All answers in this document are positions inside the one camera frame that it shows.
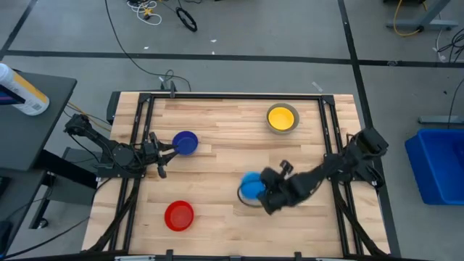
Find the black aluminium table frame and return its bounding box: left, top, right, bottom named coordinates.
left=86, top=91, right=394, bottom=261

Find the white coiled cable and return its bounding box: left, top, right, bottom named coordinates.
left=126, top=0, right=163, bottom=27

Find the black side table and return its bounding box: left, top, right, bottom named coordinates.
left=0, top=70, right=109, bottom=254

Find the black ring on floor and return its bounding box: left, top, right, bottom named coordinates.
left=175, top=7, right=199, bottom=33

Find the dark blue bowl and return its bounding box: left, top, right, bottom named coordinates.
left=171, top=130, right=199, bottom=157

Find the red bowl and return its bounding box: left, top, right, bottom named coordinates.
left=164, top=200, right=195, bottom=232

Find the blue plastic bin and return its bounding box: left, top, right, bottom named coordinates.
left=404, top=128, right=464, bottom=206

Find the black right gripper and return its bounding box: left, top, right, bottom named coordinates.
left=257, top=161, right=304, bottom=216

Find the light blue bowl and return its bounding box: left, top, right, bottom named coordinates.
left=240, top=171, right=268, bottom=200

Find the grey bowl with yellow inside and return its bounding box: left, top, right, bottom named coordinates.
left=265, top=102, right=301, bottom=136

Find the yellow cable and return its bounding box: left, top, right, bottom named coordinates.
left=392, top=0, right=428, bottom=38

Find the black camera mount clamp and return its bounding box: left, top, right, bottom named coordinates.
left=160, top=80, right=178, bottom=99

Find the long black floor cable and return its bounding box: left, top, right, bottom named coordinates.
left=104, top=0, right=192, bottom=92

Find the white canister with yellow label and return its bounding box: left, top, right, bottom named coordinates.
left=0, top=62, right=51, bottom=117

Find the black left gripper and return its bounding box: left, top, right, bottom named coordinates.
left=141, top=130, right=180, bottom=179

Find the grey desk leg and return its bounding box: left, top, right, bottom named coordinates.
left=385, top=0, right=460, bottom=33

